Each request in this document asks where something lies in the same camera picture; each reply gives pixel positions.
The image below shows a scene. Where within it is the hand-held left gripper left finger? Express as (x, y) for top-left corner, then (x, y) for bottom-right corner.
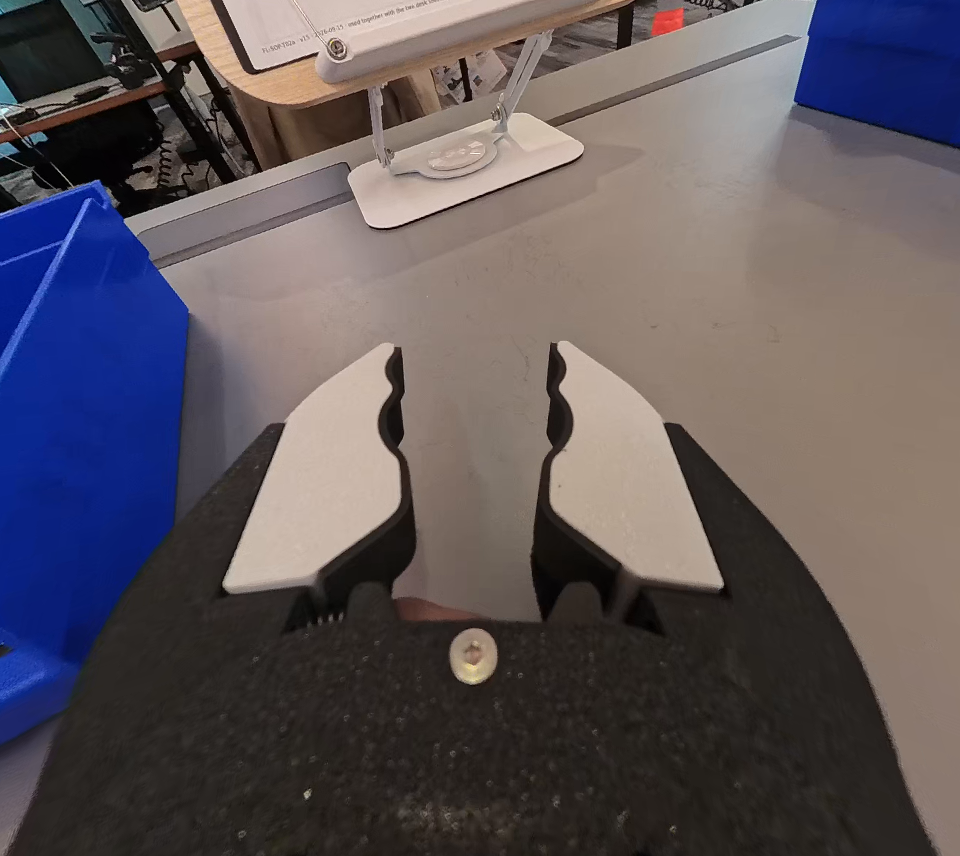
(222, 343), (417, 598)

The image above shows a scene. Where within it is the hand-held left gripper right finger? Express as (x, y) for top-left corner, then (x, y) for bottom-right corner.
(531, 340), (726, 602)

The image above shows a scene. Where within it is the blue storage bin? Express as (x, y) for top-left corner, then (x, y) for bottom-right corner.
(0, 179), (190, 748)
(793, 0), (960, 148)

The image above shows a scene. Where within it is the wooden document stand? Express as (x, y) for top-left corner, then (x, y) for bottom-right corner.
(123, 0), (672, 231)

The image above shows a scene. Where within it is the black tripod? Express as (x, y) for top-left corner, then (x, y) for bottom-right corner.
(45, 0), (260, 186)

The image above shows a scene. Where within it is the black coiled cable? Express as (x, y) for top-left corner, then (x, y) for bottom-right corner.
(152, 124), (181, 190)

